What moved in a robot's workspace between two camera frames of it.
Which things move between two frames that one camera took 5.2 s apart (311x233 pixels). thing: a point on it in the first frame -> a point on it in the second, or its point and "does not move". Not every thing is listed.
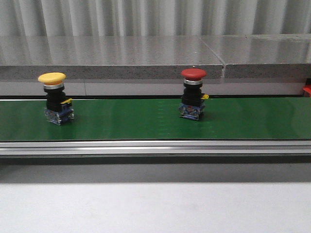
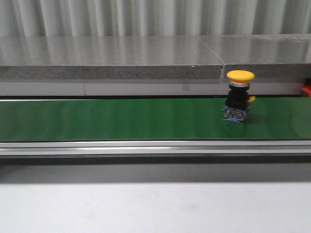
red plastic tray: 307,88 does not move
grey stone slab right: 263,56 does not move
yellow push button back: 59,109 -> 237,101
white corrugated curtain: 144,18 does not move
